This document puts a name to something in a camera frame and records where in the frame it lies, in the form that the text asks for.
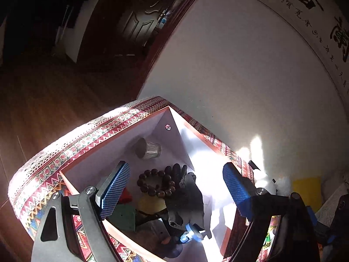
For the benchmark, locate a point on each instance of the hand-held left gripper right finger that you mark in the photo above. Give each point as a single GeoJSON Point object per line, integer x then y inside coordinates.
{"type": "Point", "coordinates": [237, 191]}

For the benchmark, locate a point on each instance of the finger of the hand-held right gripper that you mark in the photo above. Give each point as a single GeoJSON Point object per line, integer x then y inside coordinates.
{"type": "Point", "coordinates": [321, 229]}

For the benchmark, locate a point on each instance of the blue toy helmet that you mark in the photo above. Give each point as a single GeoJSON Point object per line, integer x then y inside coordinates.
{"type": "Point", "coordinates": [190, 234]}

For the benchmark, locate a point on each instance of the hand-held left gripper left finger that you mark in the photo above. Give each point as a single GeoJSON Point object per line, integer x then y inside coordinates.
{"type": "Point", "coordinates": [114, 191]}

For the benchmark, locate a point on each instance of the dark wooden door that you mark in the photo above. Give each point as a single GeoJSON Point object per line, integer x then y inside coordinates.
{"type": "Point", "coordinates": [139, 24]}

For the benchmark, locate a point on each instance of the orange cardboard box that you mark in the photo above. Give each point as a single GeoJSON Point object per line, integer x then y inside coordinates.
{"type": "Point", "coordinates": [207, 158]}

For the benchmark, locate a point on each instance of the black green work glove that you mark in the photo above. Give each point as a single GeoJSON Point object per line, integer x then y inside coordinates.
{"type": "Point", "coordinates": [188, 202]}

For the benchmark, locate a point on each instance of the white fuzzy ball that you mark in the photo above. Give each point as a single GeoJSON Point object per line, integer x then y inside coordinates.
{"type": "Point", "coordinates": [283, 185]}

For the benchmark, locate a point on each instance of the yellow pillow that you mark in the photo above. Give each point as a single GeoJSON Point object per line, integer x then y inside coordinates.
{"type": "Point", "coordinates": [306, 192]}

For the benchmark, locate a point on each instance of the white embroidered pillow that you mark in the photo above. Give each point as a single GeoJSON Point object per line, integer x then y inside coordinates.
{"type": "Point", "coordinates": [332, 196]}

